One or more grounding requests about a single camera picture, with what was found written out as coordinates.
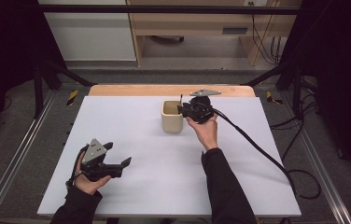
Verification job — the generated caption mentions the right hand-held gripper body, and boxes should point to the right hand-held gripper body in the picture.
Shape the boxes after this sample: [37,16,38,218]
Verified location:
[186,89,222,125]

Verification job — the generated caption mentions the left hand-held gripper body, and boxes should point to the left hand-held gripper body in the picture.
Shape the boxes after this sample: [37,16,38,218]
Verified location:
[79,138,123,183]

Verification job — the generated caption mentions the beige square pen holder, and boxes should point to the beige square pen holder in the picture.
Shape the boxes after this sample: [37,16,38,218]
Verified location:
[161,99,185,134]

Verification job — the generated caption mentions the person's left hand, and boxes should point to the person's left hand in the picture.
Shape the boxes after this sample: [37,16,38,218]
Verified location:
[73,151,113,197]

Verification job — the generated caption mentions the person's right hand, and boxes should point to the person's right hand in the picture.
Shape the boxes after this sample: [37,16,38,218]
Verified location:
[185,113,220,152]

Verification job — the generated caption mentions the wooden table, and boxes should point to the wooden table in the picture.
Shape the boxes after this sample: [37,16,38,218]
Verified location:
[88,84,257,98]

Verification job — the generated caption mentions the yellow black hazard tape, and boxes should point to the yellow black hazard tape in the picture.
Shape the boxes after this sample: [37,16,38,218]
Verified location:
[66,90,80,107]
[265,91,284,105]

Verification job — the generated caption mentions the light wooden desk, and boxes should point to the light wooden desk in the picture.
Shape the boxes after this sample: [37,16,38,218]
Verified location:
[126,0,302,67]

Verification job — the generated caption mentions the black metal stand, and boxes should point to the black metal stand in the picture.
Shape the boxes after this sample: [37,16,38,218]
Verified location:
[33,60,98,119]
[241,61,304,121]

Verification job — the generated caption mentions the white cabinet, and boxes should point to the white cabinet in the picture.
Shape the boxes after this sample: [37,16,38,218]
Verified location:
[38,0,137,63]

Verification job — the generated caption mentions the black curtain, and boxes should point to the black curtain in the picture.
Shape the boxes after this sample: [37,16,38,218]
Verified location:
[277,0,351,190]
[0,0,69,150]

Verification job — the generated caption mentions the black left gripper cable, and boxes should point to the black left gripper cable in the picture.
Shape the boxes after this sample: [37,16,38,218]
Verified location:
[64,144,90,191]

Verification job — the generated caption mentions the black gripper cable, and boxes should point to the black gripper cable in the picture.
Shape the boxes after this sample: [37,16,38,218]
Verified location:
[64,144,90,191]
[212,107,322,201]

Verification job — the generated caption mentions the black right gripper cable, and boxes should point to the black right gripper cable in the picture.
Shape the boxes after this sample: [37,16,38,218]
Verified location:
[212,107,322,201]

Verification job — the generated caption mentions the aluminium rail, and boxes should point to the aluminium rail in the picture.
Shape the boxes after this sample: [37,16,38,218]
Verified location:
[0,90,57,224]
[280,92,351,224]

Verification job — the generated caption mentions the black hanging desk cables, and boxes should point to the black hanging desk cables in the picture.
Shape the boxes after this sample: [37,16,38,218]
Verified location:
[247,1,283,66]

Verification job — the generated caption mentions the black floor cables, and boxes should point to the black floor cables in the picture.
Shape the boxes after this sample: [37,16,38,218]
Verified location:
[269,76,321,162]

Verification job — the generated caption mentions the black horizontal frame bar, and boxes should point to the black horizontal frame bar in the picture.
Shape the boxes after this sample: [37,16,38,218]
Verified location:
[38,4,301,16]

